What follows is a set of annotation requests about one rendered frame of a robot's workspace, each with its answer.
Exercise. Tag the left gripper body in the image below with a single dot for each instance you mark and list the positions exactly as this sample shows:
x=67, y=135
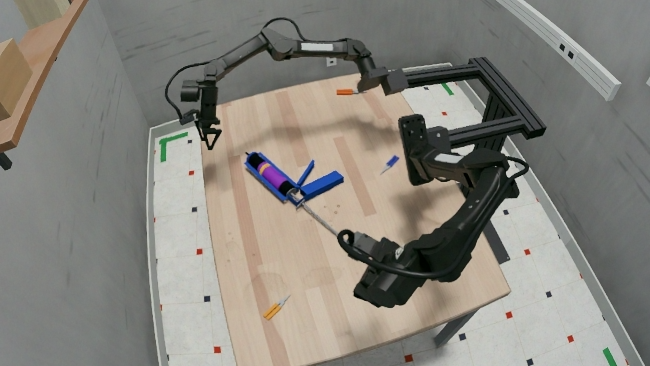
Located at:
x=373, y=249

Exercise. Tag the black and purple cylinder with yellow stripe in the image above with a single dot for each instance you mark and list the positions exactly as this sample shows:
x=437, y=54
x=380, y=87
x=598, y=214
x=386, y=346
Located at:
x=278, y=181

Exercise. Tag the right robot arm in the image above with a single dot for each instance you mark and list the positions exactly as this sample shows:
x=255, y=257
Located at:
x=281, y=49

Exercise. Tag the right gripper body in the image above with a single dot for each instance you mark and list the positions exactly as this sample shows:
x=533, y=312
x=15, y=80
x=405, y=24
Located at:
x=206, y=116

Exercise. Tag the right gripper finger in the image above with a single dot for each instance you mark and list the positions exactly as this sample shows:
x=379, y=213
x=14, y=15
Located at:
x=198, y=129
x=217, y=132

